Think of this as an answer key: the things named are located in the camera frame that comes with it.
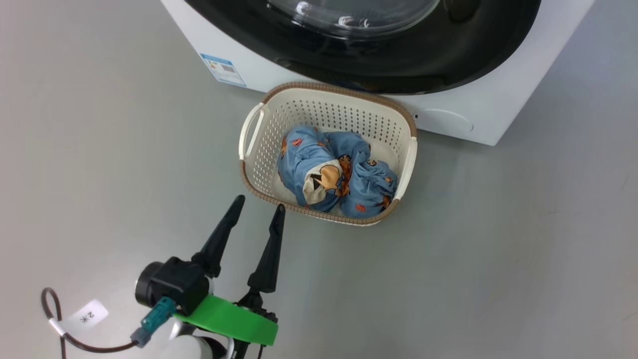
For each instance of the blue garment with cream patch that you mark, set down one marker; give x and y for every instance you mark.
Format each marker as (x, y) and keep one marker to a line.
(304, 159)

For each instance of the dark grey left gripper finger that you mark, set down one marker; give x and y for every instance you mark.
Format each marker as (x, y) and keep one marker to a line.
(271, 254)
(219, 239)

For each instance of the blue energy label sticker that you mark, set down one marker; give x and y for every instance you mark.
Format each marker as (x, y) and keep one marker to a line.
(223, 69)

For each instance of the white washing machine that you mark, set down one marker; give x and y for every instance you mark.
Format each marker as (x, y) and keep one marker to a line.
(478, 94)

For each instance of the white drain filter cover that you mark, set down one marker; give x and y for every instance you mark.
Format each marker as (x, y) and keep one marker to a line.
(446, 121)

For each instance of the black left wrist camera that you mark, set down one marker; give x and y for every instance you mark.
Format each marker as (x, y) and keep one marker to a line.
(174, 284)

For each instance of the black glass washing machine door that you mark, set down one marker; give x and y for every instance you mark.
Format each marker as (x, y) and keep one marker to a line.
(398, 60)

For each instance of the cream perforated laundry basket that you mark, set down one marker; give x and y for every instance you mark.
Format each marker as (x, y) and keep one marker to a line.
(269, 149)

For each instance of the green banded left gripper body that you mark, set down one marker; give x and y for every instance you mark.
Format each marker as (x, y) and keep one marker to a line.
(234, 321)

